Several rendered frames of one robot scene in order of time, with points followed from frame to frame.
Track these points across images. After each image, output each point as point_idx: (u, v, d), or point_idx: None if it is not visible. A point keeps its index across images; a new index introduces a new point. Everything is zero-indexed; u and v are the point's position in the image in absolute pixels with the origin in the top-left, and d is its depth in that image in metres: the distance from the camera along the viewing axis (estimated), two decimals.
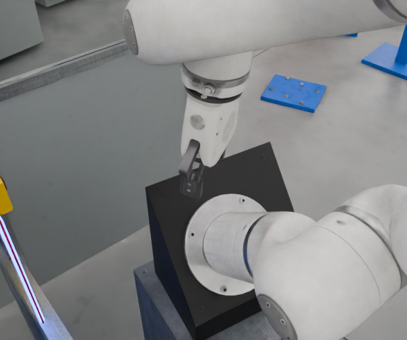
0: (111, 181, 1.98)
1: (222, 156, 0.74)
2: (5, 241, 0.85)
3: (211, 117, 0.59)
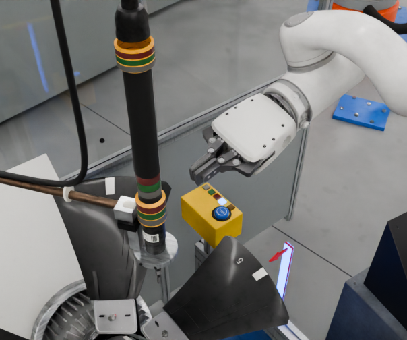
0: (239, 199, 2.27)
1: (198, 178, 0.72)
2: (288, 262, 1.13)
3: (290, 142, 0.75)
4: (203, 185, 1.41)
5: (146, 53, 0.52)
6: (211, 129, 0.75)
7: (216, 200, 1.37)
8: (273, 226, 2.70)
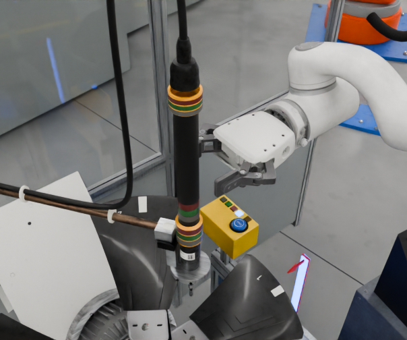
0: (249, 206, 2.34)
1: None
2: (304, 273, 1.20)
3: (289, 156, 0.76)
4: (221, 198, 1.47)
5: (197, 100, 0.58)
6: (211, 125, 0.78)
7: (233, 212, 1.44)
8: (281, 232, 2.77)
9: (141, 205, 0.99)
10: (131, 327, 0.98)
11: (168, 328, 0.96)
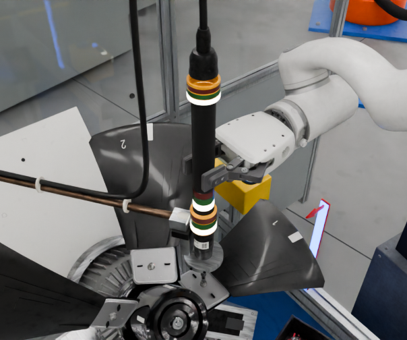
0: None
1: (190, 173, 0.73)
2: (323, 220, 1.10)
3: (288, 156, 0.77)
4: None
5: (215, 89, 0.60)
6: None
7: None
8: (288, 208, 2.67)
9: (147, 133, 0.89)
10: (135, 268, 0.88)
11: (177, 267, 0.86)
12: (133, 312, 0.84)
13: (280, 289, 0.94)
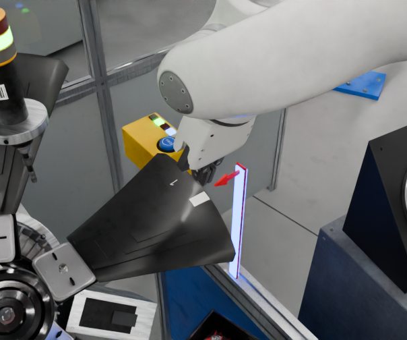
0: None
1: None
2: (241, 191, 0.89)
3: None
4: (150, 115, 1.16)
5: None
6: (186, 164, 0.65)
7: (164, 130, 1.13)
8: (255, 197, 2.46)
9: None
10: None
11: (17, 242, 0.65)
12: None
13: (168, 267, 0.72)
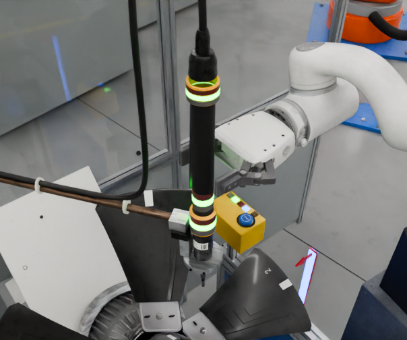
0: (253, 204, 2.35)
1: (186, 164, 0.75)
2: (311, 266, 1.22)
3: (288, 156, 0.76)
4: (228, 193, 1.49)
5: (214, 90, 0.60)
6: None
7: (240, 207, 1.45)
8: (284, 229, 2.79)
9: (284, 284, 1.15)
10: (191, 321, 1.05)
11: None
12: (168, 330, 0.98)
13: None
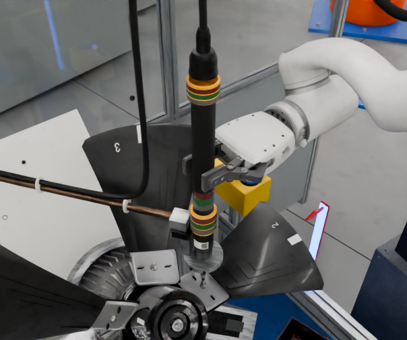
0: None
1: (190, 173, 0.73)
2: (323, 222, 1.10)
3: (288, 156, 0.77)
4: None
5: (215, 89, 0.60)
6: None
7: None
8: (288, 210, 2.68)
9: (293, 239, 1.04)
10: (190, 276, 0.94)
11: (213, 308, 0.90)
12: (164, 283, 0.87)
13: None
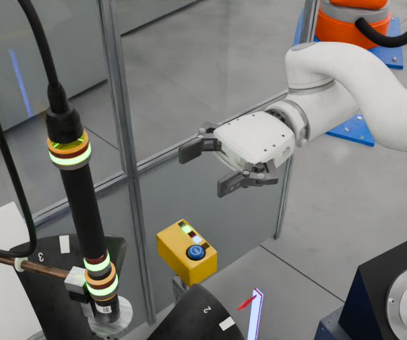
0: (224, 222, 2.27)
1: (186, 162, 0.75)
2: (257, 308, 1.13)
3: (289, 156, 0.76)
4: (179, 222, 1.40)
5: (79, 152, 0.51)
6: (211, 125, 0.79)
7: (191, 237, 1.37)
8: (261, 245, 2.70)
9: (225, 323, 1.05)
10: None
11: None
12: None
13: None
